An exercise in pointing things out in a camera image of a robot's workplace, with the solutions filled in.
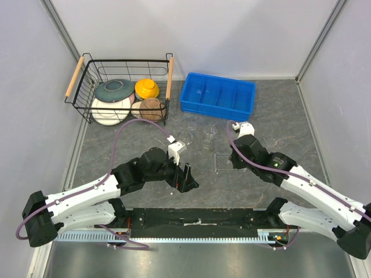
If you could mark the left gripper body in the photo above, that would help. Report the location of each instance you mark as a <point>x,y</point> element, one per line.
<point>179,182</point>

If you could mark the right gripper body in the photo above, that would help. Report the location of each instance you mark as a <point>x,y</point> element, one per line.
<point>238,163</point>

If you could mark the clear acrylic tube rack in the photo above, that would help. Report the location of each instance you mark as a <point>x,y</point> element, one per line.
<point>222,163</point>

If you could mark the blue plastic divided bin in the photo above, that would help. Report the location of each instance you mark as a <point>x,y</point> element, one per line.
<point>218,97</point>

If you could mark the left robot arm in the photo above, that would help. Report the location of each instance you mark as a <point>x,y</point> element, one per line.
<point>98,202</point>

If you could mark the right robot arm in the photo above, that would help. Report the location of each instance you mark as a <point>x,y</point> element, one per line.
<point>340,218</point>

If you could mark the small glass bottle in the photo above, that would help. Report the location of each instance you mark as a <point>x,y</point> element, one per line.
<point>206,143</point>

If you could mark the glass petri dish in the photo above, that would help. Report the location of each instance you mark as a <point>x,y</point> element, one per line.
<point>187,137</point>

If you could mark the glass conical flask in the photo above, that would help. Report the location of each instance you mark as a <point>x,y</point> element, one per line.
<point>210,131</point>

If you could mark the glass beaker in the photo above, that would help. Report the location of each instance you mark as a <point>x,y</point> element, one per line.
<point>192,125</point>

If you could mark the brown ceramic bowl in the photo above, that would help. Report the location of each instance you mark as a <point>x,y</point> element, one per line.
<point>152,109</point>

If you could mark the white ceramic bowl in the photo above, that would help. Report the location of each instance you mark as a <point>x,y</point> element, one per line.
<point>135,109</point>

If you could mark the white ceramic plate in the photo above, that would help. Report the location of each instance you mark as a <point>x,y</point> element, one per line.
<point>109,114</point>

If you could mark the yellow ceramic bowl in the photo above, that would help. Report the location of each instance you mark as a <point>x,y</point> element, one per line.
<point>146,88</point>

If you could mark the teal ceramic plate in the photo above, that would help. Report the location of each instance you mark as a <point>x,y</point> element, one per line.
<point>114,90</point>

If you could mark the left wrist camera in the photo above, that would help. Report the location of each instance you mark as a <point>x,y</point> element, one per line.
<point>174,151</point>

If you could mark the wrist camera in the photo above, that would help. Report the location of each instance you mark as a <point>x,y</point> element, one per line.
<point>174,151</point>
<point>243,129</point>

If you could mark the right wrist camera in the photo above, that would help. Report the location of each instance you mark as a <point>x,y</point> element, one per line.
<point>243,129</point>

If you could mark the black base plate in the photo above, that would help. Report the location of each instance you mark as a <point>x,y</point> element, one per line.
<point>197,222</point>

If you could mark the light blue cable duct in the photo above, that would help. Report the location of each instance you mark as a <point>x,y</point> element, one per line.
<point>101,236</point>

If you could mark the black wire basket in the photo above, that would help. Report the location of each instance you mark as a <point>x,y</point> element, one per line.
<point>90,73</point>

